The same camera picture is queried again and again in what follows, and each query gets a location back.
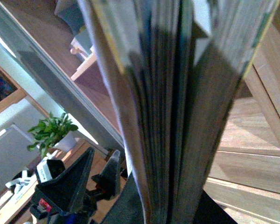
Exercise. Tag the green potted plant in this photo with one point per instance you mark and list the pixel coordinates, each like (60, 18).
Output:
(49, 131)

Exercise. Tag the framed picture on wall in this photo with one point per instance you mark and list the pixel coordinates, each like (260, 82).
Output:
(10, 91)

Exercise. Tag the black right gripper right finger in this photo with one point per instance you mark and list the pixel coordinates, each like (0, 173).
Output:
(209, 212)

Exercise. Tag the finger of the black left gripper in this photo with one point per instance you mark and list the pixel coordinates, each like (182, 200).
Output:
(70, 186)
(108, 181)

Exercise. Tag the book with yellow edge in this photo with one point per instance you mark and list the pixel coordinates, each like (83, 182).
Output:
(172, 68)

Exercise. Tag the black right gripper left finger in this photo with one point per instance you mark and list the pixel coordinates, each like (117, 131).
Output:
(127, 209)

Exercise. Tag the right wooden shelf unit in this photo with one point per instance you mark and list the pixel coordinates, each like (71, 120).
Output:
(245, 176)

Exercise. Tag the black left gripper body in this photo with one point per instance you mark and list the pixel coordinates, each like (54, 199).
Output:
(42, 206)

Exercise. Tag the white plant pot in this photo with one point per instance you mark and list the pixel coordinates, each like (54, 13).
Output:
(66, 143)

